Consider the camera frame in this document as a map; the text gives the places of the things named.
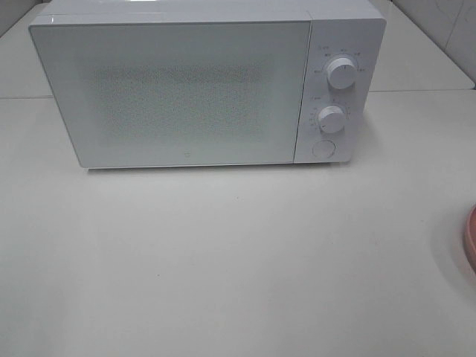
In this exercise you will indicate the round white door button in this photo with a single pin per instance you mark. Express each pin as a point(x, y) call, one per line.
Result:
point(324, 149)

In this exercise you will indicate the white timer knob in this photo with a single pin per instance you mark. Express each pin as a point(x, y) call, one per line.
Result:
point(331, 119)

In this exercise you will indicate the pink round plate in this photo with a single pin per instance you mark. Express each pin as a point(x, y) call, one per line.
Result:
point(469, 238)

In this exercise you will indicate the white microwave door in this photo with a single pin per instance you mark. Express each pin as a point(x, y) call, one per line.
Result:
point(177, 94)

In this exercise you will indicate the white microwave oven body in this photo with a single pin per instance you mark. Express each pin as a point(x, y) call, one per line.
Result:
point(337, 28)

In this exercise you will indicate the upper white power knob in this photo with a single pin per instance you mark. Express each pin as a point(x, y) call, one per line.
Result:
point(341, 72)

